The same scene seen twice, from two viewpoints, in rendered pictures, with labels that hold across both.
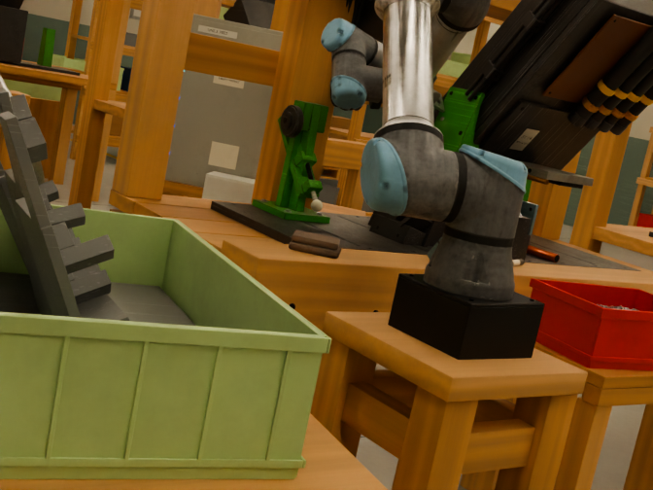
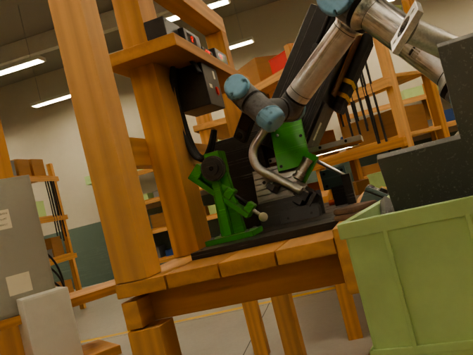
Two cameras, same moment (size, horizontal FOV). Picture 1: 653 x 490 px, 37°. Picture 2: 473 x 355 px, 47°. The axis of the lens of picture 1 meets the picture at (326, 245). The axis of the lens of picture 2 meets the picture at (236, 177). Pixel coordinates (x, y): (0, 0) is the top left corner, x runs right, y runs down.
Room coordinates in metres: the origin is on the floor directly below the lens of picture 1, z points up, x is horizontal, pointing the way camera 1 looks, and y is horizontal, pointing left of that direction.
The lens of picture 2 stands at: (0.98, 1.08, 1.02)
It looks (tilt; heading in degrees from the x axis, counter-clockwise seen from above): 2 degrees up; 322
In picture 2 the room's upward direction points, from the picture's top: 14 degrees counter-clockwise
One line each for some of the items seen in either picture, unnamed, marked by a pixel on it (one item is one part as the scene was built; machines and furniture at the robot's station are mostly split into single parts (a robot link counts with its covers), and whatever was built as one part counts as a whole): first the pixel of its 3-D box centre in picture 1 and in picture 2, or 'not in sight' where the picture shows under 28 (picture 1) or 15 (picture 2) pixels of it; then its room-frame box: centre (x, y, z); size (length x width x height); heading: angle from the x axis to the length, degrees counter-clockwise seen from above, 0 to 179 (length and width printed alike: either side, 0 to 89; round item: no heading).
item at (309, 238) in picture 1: (316, 243); (357, 210); (1.90, 0.02, 0.91); 0.10 x 0.08 x 0.03; 87
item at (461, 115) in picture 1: (459, 132); (290, 139); (2.35, -0.26, 1.17); 0.13 x 0.12 x 0.20; 127
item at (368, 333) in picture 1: (452, 352); not in sight; (1.61, -0.25, 0.83); 0.32 x 0.32 x 0.04; 38
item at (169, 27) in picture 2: not in sight; (165, 34); (2.45, 0.08, 1.59); 0.15 x 0.07 x 0.07; 127
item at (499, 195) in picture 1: (484, 190); not in sight; (1.60, -0.24, 1.11); 0.13 x 0.12 x 0.14; 103
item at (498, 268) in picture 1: (473, 259); not in sight; (1.61, -0.24, 0.99); 0.15 x 0.15 x 0.10
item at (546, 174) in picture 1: (509, 165); (310, 153); (2.41, -0.40, 1.11); 0.39 x 0.16 x 0.03; 37
